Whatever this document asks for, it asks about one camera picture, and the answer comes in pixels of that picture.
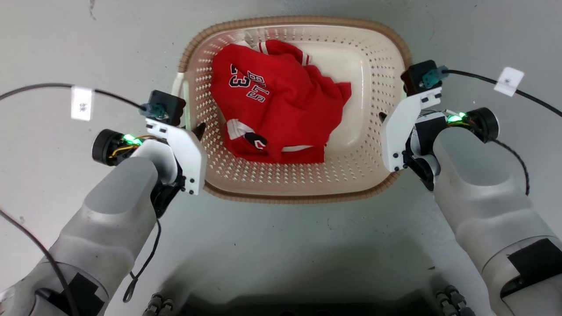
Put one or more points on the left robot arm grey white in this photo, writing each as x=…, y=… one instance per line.
x=105, y=228

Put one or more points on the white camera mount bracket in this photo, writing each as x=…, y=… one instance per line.
x=397, y=131
x=191, y=153

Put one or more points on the red basketball jersey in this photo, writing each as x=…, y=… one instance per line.
x=281, y=105

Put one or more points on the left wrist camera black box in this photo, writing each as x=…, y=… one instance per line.
x=169, y=105

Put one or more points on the cream laundry basket brown rim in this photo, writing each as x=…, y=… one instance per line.
x=307, y=177

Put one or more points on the right white camera mount bracket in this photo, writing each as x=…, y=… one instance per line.
x=397, y=131

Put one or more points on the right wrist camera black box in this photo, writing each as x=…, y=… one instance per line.
x=417, y=77

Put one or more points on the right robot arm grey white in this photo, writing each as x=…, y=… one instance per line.
x=483, y=197

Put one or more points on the left white camera mount bracket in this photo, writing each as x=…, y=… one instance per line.
x=191, y=153

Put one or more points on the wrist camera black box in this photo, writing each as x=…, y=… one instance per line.
x=417, y=77
x=169, y=105

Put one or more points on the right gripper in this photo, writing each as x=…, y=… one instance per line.
x=423, y=140

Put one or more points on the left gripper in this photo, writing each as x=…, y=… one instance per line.
x=169, y=193

